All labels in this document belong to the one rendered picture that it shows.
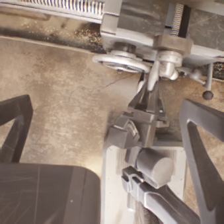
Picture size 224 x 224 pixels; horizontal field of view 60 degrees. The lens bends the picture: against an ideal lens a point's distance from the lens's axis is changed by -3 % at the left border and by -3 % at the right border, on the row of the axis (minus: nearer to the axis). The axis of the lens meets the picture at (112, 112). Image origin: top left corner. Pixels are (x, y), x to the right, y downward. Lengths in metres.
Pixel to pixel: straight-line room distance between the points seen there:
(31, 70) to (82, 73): 0.36
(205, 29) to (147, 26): 0.15
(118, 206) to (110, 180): 0.18
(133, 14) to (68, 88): 0.96
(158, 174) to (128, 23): 0.37
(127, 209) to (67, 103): 0.79
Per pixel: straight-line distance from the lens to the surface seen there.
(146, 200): 0.49
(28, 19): 1.13
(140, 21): 0.55
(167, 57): 0.52
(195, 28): 0.59
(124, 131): 0.39
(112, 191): 1.28
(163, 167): 0.43
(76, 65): 1.42
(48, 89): 1.46
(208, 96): 0.80
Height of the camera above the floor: 1.39
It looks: 84 degrees down
